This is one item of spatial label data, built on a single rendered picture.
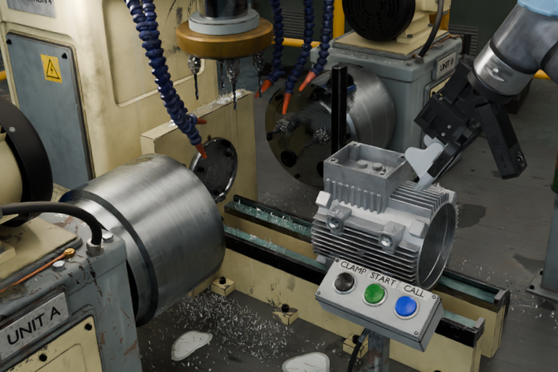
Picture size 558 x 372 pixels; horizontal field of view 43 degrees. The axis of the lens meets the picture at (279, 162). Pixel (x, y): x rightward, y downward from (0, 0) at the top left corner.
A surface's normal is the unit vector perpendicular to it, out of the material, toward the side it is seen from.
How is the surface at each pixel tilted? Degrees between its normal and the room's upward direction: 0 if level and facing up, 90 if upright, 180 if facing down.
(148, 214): 39
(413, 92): 90
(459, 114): 30
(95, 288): 90
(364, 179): 90
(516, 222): 0
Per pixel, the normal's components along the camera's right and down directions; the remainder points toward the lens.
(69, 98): -0.59, 0.36
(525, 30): -0.75, 0.19
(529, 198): -0.03, -0.90
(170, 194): 0.45, -0.58
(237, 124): 0.80, 0.25
